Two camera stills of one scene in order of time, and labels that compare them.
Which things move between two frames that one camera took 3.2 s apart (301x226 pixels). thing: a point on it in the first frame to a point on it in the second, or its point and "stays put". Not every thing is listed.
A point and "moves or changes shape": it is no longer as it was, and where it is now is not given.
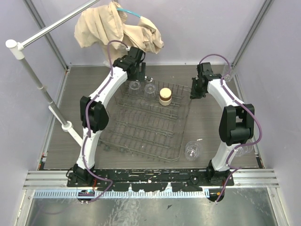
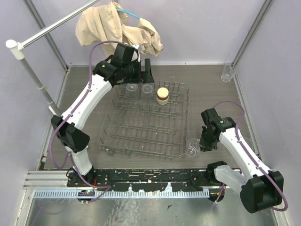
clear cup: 134,87 moves or changes shape
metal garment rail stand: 17,50 stays put
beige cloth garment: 100,24 stays put
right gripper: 194,94 to 205,146
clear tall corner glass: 229,77 stays put
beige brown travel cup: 165,97 moves or changes shape
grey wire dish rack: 147,118 stays put
